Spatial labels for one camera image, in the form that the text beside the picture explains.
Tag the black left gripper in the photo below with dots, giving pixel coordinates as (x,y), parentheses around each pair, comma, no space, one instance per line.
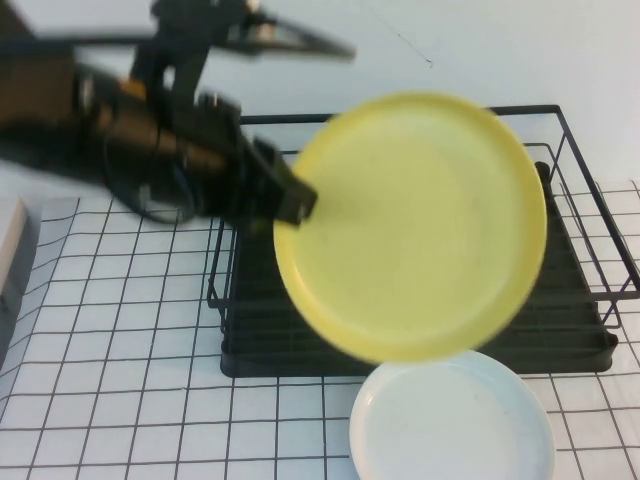
(220,140)

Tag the yellow round plate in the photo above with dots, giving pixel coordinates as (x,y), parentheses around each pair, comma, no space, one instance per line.
(410,230)

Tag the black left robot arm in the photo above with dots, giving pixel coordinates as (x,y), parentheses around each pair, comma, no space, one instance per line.
(50,110)

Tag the white round plate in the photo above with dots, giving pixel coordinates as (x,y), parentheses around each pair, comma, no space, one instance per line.
(450,425)

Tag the black plastic drip tray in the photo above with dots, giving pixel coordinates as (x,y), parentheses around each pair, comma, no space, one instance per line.
(250,325)

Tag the white black-grid tablecloth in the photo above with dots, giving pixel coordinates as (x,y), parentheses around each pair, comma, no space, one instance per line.
(125,300)

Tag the beige box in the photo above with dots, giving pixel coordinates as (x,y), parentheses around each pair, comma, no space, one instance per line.
(10,230)

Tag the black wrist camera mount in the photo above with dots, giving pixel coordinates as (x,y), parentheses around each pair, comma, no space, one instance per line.
(300,42)

